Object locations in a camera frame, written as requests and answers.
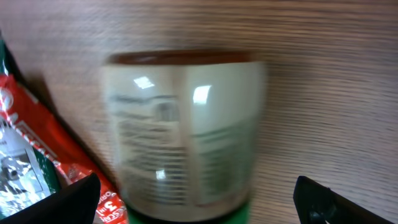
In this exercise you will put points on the red candy bar wrapper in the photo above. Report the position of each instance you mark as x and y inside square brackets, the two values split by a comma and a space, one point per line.
[40, 128]

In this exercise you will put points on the green lid jar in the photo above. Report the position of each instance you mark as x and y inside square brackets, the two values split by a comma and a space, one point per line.
[184, 125]

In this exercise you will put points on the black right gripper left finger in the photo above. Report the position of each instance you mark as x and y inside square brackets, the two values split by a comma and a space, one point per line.
[75, 204]

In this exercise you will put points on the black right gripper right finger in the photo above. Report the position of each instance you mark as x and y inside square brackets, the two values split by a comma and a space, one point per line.
[316, 204]

